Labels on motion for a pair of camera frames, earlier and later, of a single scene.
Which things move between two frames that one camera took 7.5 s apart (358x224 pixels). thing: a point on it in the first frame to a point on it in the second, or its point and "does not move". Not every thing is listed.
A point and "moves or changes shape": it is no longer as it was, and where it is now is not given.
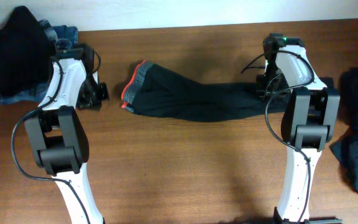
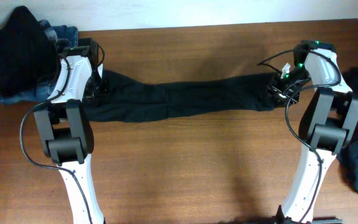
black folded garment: [18, 57] does not move
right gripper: [263, 91] to [275, 85]
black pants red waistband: [153, 89] moves or changes shape
